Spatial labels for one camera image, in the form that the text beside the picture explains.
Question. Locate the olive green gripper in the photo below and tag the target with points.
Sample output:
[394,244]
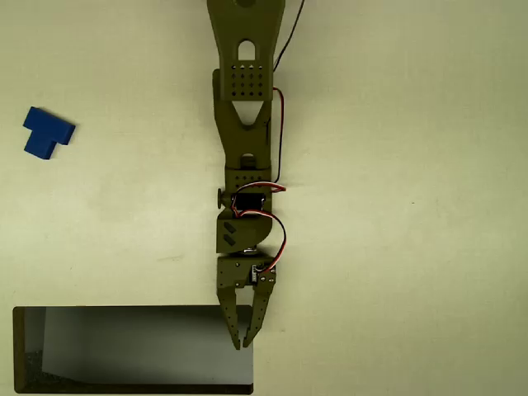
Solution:
[233,273]

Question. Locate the blue T-shaped block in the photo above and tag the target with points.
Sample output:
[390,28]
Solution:
[43,134]

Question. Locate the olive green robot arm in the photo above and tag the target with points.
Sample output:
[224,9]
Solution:
[247,140]

